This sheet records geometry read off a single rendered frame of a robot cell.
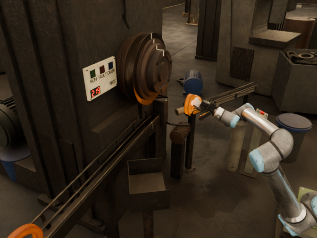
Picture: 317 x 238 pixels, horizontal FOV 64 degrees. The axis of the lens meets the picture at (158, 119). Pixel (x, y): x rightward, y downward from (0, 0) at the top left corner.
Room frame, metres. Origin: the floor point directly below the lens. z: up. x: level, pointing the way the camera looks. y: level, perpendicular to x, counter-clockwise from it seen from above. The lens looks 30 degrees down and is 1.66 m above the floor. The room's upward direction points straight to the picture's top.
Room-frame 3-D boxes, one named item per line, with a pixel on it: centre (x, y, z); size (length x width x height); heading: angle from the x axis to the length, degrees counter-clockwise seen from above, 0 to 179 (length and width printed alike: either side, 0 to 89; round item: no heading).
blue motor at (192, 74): (3.82, -0.56, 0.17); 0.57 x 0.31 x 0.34; 174
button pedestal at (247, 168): (1.90, -0.89, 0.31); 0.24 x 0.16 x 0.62; 154
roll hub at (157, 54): (1.57, -0.01, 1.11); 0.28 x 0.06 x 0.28; 154
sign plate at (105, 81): (1.36, 0.32, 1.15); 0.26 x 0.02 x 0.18; 154
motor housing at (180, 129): (1.85, -0.19, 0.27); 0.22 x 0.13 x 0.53; 154
